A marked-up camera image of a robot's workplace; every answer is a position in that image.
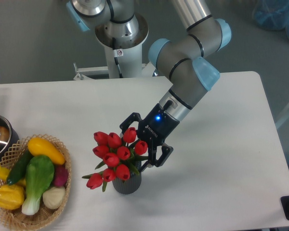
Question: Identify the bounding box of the blue plastic bag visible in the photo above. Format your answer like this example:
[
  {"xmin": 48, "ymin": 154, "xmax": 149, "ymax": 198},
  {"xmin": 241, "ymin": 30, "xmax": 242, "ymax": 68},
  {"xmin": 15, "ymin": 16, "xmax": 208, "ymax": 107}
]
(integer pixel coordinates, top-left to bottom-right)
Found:
[{"xmin": 252, "ymin": 0, "xmax": 289, "ymax": 39}]

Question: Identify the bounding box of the dark grey ribbed vase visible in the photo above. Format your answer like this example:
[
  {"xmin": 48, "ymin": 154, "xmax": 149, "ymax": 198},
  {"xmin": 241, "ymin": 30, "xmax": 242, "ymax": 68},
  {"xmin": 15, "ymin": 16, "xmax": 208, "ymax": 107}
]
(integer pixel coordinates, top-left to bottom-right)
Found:
[{"xmin": 112, "ymin": 161, "xmax": 142, "ymax": 194}]

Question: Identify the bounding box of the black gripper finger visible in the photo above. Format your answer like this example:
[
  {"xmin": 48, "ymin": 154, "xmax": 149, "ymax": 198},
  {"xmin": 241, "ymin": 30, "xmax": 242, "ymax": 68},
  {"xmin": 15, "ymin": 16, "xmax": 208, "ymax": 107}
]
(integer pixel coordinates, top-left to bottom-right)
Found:
[
  {"xmin": 138, "ymin": 142, "xmax": 174, "ymax": 173},
  {"xmin": 119, "ymin": 112, "xmax": 142, "ymax": 137}
]

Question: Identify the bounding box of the dark green cucumber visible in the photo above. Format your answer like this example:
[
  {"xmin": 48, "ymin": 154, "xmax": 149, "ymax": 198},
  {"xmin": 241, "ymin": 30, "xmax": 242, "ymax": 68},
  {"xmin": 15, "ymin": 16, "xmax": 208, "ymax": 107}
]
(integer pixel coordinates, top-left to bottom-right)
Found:
[{"xmin": 6, "ymin": 149, "xmax": 33, "ymax": 185}]

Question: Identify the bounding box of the purple red radish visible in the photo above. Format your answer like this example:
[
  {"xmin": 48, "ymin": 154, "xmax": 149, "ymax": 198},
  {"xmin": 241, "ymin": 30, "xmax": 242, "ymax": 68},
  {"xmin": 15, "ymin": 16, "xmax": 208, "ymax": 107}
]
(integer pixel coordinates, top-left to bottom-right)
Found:
[{"xmin": 53, "ymin": 166, "xmax": 68, "ymax": 187}]

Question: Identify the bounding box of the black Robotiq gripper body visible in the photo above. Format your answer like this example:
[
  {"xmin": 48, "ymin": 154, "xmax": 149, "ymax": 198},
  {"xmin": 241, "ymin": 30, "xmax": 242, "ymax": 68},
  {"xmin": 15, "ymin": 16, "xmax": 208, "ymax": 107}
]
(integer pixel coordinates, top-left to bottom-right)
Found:
[{"xmin": 137, "ymin": 103, "xmax": 180, "ymax": 146}]

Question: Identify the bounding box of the yellow squash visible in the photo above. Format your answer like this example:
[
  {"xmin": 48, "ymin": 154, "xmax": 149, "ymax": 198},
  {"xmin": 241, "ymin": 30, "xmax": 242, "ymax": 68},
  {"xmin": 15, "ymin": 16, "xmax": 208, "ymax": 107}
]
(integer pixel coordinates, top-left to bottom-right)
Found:
[{"xmin": 27, "ymin": 137, "xmax": 66, "ymax": 165}]

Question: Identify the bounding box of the yellow bell pepper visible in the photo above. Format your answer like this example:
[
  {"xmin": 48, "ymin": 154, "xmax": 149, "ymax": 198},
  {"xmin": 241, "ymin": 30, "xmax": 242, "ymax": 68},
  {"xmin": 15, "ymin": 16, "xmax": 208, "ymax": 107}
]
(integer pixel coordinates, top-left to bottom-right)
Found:
[{"xmin": 0, "ymin": 184, "xmax": 25, "ymax": 210}]

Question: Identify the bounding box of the woven wicker basket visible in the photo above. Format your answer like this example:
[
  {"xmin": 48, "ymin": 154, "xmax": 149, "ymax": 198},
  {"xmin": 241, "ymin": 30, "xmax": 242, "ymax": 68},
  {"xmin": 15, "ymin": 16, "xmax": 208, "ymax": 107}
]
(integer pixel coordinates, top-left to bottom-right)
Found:
[{"xmin": 0, "ymin": 134, "xmax": 72, "ymax": 231}]

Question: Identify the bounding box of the cream white garlic bulb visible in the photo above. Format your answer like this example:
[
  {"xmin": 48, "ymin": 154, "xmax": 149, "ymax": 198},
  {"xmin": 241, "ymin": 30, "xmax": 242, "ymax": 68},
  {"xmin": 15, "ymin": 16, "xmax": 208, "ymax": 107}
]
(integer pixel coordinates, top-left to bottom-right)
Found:
[{"xmin": 42, "ymin": 187, "xmax": 66, "ymax": 209}]

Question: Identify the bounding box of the green bok choy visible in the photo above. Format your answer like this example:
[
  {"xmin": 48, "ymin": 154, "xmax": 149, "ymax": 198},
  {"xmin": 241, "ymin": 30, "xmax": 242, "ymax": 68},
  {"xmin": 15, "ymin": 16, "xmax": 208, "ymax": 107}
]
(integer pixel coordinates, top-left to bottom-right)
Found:
[{"xmin": 22, "ymin": 155, "xmax": 54, "ymax": 216}]

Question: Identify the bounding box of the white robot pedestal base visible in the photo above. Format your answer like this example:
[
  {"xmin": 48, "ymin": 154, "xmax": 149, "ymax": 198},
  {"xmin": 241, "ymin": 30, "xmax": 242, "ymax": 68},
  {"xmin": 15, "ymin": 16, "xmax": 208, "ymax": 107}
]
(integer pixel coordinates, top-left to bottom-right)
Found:
[{"xmin": 73, "ymin": 44, "xmax": 159, "ymax": 80}]

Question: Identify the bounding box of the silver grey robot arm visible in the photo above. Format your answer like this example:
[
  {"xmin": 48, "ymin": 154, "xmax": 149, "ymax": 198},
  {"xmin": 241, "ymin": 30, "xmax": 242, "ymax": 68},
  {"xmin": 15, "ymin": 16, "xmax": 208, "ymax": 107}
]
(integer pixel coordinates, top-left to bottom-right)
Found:
[{"xmin": 66, "ymin": 0, "xmax": 231, "ymax": 167}]

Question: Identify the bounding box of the red tulip bouquet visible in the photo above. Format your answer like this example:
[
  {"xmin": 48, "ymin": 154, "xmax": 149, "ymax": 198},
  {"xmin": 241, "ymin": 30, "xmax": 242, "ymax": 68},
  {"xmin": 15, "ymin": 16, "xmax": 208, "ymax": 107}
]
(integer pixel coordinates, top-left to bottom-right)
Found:
[{"xmin": 82, "ymin": 127, "xmax": 148, "ymax": 192}]

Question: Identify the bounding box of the small yellow gourd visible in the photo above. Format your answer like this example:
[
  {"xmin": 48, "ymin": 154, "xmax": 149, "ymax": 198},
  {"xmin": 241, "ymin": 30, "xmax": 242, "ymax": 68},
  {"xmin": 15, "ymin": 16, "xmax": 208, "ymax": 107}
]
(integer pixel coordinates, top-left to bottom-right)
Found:
[{"xmin": 0, "ymin": 162, "xmax": 26, "ymax": 188}]

